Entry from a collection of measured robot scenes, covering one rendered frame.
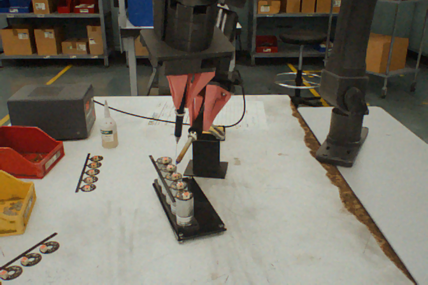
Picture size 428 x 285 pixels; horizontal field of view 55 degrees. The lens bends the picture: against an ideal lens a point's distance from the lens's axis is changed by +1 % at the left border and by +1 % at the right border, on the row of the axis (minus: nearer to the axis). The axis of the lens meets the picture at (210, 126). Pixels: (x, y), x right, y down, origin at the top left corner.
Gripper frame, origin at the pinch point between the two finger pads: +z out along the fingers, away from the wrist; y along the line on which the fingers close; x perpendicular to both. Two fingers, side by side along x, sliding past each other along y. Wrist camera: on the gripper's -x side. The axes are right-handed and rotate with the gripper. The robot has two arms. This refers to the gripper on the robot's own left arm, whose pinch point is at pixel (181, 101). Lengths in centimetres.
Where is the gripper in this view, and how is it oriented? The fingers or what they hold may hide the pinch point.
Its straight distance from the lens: 55.2
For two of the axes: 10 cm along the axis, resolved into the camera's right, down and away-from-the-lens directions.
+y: -9.3, 1.3, -3.6
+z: -1.3, 7.6, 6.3
